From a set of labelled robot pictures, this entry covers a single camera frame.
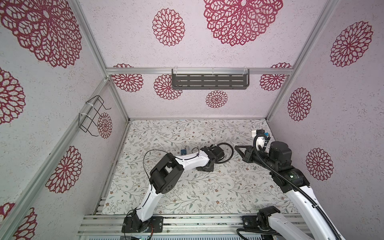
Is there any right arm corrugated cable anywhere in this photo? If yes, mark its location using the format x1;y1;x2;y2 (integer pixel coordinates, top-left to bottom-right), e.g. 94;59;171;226
236;133;343;240

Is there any dark metal wall shelf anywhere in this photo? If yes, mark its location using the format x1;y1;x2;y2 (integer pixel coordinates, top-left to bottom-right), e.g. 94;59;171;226
171;69;250;90

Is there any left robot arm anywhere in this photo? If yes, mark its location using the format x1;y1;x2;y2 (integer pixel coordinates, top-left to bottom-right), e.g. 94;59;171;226
133;145;225;223

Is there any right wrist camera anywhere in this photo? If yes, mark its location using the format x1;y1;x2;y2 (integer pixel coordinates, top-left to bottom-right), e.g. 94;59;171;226
252;129;271;151

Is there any black wire wall rack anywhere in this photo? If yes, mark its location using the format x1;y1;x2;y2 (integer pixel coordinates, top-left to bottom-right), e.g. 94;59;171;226
78;95;113;139

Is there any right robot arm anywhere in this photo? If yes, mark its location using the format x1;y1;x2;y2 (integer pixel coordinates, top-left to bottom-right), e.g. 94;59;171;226
235;137;344;240

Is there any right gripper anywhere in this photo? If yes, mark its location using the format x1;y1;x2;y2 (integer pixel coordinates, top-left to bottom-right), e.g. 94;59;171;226
235;144;278;175

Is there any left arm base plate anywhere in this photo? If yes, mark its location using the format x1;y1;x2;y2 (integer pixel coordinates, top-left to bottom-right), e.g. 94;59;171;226
122;215;164;234

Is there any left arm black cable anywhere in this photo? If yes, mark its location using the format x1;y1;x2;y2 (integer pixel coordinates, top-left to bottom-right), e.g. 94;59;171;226
125;142;235;220

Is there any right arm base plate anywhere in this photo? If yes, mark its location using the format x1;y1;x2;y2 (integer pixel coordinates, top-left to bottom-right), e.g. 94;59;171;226
242;215;270;232

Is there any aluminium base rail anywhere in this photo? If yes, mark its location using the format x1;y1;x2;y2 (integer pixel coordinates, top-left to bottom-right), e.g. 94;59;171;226
76;212;330;237

